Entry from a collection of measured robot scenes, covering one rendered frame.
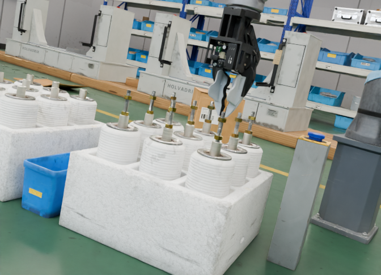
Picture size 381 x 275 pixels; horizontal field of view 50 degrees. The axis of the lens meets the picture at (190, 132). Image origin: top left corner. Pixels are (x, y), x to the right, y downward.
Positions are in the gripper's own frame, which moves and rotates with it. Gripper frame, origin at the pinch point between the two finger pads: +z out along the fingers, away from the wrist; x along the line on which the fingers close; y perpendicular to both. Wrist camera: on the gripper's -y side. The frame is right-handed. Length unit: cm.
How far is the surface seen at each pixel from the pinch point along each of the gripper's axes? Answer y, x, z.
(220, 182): 3.3, 4.1, 14.2
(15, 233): 22, -32, 35
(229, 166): 1.9, 4.7, 10.8
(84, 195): 10.7, -24.2, 25.7
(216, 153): 1.3, 0.9, 9.1
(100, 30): -232, -254, -20
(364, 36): -532, -58, -93
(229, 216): 5.5, 8.3, 19.4
